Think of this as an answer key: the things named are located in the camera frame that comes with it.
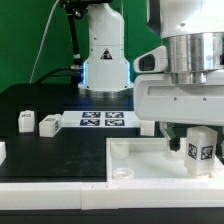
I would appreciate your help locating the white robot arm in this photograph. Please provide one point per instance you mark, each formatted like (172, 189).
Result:
(182, 80)

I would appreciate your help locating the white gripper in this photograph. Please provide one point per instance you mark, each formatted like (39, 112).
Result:
(156, 98)

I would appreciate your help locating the white U-shaped fence wall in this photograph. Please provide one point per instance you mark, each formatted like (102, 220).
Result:
(109, 195)

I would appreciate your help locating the white marker tag plate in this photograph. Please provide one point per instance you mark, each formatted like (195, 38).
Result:
(100, 119)

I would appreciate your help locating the white square tabletop tray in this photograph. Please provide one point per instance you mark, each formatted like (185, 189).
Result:
(149, 159)

